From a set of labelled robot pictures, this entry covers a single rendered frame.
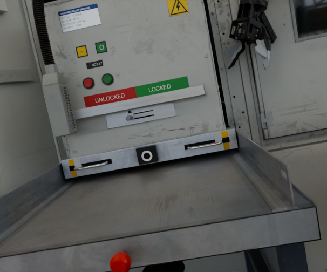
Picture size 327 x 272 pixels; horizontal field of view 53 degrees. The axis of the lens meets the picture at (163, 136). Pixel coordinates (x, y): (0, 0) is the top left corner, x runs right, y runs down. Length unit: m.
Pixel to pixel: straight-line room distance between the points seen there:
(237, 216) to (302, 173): 0.74
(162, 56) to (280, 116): 0.47
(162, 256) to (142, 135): 0.52
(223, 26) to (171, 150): 0.48
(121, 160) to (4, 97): 0.44
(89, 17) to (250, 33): 0.48
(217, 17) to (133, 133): 0.50
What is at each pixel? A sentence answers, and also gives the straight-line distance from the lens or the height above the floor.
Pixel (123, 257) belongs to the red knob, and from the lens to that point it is 0.53.
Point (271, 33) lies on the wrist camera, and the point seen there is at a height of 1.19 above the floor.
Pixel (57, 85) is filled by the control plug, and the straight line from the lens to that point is 0.94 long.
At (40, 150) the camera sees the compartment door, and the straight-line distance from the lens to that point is 1.24.
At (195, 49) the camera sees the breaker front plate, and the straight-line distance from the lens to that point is 1.00.
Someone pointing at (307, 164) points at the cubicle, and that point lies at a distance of 1.26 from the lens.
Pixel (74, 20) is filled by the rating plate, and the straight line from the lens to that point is 1.06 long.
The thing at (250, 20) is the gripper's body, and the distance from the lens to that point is 1.04.
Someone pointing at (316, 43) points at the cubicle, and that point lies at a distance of 1.25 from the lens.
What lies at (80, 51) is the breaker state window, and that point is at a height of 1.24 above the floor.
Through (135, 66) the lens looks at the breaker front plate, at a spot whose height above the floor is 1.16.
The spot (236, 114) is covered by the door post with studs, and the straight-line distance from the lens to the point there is 1.20.
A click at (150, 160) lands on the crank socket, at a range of 0.98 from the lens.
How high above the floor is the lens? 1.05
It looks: 6 degrees down
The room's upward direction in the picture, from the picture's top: 11 degrees counter-clockwise
